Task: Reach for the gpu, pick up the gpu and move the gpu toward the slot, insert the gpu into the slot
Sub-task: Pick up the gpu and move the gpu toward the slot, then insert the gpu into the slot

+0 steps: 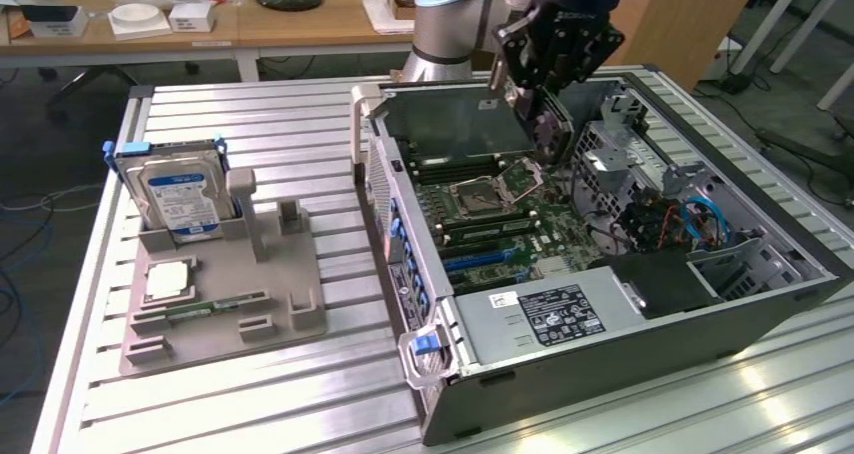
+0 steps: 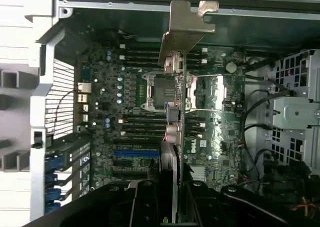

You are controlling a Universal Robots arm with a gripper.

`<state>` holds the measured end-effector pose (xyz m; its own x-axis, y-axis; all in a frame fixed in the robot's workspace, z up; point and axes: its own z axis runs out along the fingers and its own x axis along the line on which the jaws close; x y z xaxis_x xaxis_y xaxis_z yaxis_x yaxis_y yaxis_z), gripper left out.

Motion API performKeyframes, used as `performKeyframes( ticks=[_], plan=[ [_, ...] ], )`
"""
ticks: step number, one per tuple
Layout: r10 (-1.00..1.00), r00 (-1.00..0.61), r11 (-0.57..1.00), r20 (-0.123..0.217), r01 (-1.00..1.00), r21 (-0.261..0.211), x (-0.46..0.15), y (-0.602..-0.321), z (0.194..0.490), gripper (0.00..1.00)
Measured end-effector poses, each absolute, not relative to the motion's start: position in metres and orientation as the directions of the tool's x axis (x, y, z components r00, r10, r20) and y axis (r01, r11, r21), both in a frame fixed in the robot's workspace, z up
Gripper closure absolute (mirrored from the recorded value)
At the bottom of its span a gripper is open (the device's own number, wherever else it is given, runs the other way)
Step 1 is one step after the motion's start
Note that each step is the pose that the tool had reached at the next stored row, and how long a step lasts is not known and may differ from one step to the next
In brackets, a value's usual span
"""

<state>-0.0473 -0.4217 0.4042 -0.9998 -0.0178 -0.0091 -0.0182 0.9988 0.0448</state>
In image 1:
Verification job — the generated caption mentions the green RAM stick white label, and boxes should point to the green RAM stick white label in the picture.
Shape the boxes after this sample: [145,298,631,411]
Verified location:
[163,296,259,320]

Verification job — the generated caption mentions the open black PC case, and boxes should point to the open black PC case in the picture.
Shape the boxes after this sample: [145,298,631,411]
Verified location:
[350,71,854,448]

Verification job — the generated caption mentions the silver power supply unit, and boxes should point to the silver power supply unit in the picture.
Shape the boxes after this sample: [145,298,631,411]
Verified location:
[452,266,648,365]

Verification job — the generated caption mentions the orange wire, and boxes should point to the orange wire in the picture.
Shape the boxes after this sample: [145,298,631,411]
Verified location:
[659,202,690,249]

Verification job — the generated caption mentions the metal socket cover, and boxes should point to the metal socket cover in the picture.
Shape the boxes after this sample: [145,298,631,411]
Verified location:
[496,157,546,203]

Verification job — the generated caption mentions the silver CPU chip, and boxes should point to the silver CPU chip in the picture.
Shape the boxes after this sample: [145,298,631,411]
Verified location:
[143,262,192,300]

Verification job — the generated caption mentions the blue expansion slot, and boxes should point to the blue expansion slot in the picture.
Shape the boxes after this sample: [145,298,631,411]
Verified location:
[443,248,510,274]

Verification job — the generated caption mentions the hard disk in blue caddy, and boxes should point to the hard disk in blue caddy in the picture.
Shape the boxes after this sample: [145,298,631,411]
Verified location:
[100,134,232,248]

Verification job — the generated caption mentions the black graphics card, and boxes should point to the black graphics card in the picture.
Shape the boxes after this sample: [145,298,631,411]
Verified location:
[488,56,576,166]

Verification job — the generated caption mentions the CPU socket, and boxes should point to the CPU socket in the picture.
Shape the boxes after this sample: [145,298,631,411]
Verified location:
[450,176,512,220]

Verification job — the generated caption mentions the white paper stack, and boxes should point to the white paper stack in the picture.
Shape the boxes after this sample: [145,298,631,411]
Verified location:
[362,0,416,36]

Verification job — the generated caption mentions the small white labelled box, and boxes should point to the small white labelled box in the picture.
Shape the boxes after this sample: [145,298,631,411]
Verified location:
[167,1,216,33]

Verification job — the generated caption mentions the green motherboard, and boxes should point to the green motherboard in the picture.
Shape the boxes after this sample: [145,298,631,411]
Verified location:
[399,148,615,295]

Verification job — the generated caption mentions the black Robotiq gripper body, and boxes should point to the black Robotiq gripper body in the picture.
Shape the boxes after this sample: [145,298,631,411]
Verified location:
[530,0,632,40]

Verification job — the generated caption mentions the white box black lid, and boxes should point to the white box black lid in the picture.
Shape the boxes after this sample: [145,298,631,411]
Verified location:
[19,4,89,39]

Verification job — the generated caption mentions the white table frame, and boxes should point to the white table frame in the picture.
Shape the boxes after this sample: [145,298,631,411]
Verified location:
[729,0,854,111]

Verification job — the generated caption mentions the metal disk bay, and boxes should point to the metal disk bay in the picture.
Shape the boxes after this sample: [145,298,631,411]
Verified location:
[686,232,803,306]

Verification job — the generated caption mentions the blue wire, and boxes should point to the blue wire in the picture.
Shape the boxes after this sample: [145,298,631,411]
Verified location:
[679,196,735,246]

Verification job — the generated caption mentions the metal drive cage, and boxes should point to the metal drive cage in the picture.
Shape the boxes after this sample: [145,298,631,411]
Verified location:
[571,87,670,196]

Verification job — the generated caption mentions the white round dish on block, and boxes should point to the white round dish on block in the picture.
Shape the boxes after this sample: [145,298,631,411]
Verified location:
[108,3,173,41]

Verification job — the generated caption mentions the wooden desk white legs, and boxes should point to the wooden desk white legs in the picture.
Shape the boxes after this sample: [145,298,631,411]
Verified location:
[0,0,428,83]

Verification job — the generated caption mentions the wooden cabinet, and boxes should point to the wooden cabinet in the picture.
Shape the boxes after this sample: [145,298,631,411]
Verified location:
[599,0,766,91]

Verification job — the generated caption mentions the grey plastic parts rack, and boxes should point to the grey plastic parts rack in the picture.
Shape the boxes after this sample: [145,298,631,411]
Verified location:
[117,167,328,378]

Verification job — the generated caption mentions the grey case handle blue latch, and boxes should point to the grey case handle blue latch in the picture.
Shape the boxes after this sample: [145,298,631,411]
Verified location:
[396,318,462,390]

